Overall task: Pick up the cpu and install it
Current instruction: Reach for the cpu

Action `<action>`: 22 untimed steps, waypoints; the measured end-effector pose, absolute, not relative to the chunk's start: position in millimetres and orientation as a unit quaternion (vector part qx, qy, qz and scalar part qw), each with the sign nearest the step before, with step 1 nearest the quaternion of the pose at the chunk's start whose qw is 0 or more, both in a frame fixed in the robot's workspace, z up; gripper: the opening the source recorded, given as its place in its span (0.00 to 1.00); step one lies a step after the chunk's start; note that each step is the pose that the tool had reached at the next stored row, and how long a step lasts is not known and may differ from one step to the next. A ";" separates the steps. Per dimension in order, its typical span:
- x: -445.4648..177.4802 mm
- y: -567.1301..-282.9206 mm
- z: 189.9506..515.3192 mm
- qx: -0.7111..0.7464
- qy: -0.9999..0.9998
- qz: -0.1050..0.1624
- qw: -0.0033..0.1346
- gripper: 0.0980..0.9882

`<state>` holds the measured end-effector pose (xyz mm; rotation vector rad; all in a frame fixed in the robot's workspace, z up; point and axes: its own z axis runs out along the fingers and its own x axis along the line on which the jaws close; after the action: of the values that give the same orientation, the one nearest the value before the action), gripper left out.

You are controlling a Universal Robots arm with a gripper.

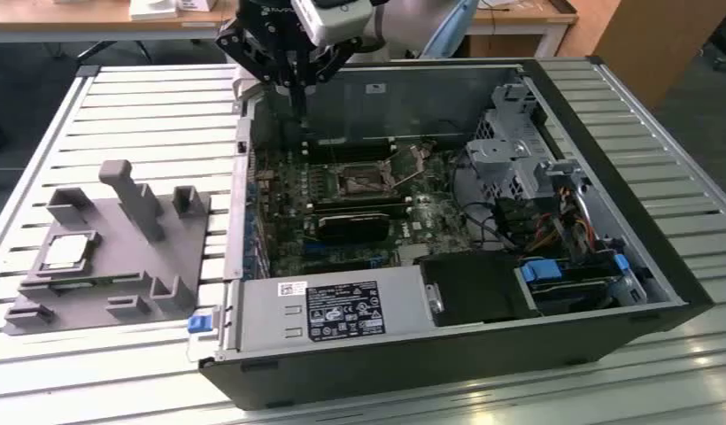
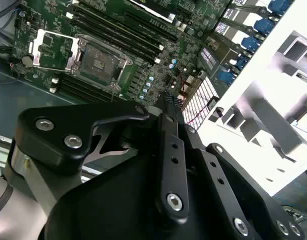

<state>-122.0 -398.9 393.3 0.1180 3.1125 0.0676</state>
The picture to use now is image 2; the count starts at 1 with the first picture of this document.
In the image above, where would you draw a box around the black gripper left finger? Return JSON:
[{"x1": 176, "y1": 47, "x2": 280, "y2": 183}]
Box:
[{"x1": 7, "y1": 91, "x2": 191, "y2": 225}]

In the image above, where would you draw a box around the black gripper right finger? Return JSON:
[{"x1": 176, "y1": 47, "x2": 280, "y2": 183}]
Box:
[{"x1": 173, "y1": 96, "x2": 307, "y2": 240}]

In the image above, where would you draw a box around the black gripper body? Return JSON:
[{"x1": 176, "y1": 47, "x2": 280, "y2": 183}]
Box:
[{"x1": 43, "y1": 149, "x2": 279, "y2": 240}]

